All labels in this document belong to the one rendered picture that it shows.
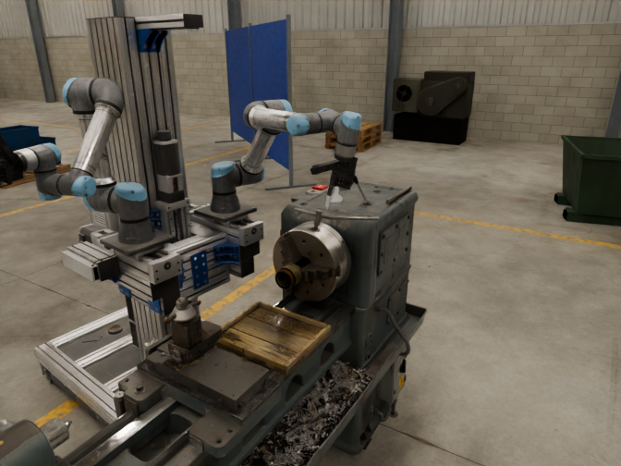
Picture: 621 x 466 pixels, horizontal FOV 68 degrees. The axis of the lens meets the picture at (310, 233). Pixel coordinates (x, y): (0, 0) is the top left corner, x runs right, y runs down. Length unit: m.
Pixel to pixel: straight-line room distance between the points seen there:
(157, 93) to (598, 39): 10.14
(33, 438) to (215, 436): 0.46
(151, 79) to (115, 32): 0.22
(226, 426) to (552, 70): 10.75
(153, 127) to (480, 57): 10.07
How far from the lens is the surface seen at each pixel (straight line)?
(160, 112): 2.23
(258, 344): 1.77
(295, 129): 1.64
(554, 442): 2.93
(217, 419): 1.47
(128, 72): 2.15
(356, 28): 12.77
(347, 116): 1.65
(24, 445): 1.22
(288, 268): 1.78
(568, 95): 11.53
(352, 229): 1.90
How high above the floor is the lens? 1.90
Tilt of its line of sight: 21 degrees down
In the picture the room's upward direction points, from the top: straight up
